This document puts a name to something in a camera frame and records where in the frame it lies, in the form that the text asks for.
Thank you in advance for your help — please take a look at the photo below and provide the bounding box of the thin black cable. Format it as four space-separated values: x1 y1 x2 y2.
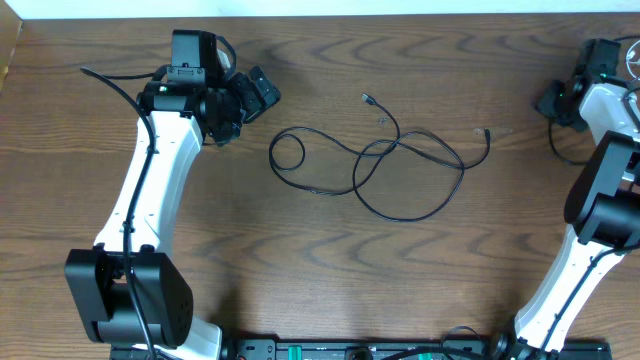
546 117 591 167

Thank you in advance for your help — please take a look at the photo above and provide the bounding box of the white usb cable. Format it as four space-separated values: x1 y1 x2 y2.
624 39 640 82

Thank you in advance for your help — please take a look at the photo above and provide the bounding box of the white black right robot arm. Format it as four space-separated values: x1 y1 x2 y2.
487 38 639 360

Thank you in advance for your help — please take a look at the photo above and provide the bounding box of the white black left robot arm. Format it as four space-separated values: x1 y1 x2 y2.
64 30 281 359

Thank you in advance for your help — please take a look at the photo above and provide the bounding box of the cardboard panel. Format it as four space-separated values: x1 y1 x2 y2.
0 0 23 89

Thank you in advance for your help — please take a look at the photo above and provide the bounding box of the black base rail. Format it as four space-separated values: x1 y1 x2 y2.
108 338 613 360

